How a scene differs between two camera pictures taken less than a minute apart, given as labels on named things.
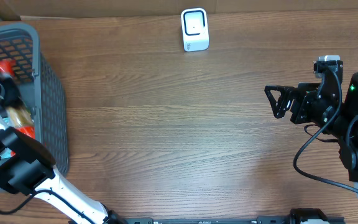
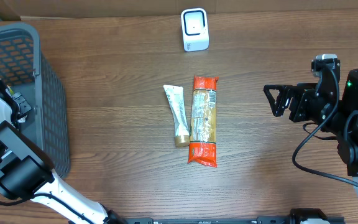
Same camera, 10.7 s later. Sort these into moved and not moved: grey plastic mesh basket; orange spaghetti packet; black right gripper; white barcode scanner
Moved: orange spaghetti packet
Not moved: grey plastic mesh basket; white barcode scanner; black right gripper
